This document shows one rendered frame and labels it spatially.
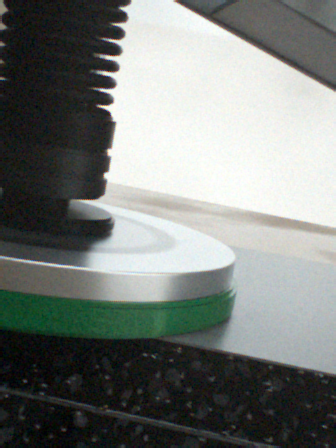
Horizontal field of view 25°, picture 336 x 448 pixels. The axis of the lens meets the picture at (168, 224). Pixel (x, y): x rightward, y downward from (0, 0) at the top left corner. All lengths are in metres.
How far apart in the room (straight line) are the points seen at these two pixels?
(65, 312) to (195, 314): 0.06
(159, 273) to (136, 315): 0.02
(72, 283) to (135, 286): 0.03
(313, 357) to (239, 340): 0.03
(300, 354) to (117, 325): 0.08
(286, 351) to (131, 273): 0.08
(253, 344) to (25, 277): 0.11
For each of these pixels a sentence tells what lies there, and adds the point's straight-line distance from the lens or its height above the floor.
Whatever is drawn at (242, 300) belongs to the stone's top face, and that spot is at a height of 0.81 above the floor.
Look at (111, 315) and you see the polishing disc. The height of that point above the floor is 0.82.
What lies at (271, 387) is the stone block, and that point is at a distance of 0.31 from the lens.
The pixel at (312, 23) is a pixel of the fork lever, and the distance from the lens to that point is 0.35.
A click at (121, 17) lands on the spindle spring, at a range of 0.38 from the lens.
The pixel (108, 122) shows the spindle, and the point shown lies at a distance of 0.37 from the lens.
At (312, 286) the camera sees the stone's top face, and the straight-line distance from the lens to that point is 0.50.
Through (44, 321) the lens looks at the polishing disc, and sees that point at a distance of 0.29.
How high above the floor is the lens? 0.90
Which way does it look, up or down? 8 degrees down
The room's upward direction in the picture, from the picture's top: 11 degrees clockwise
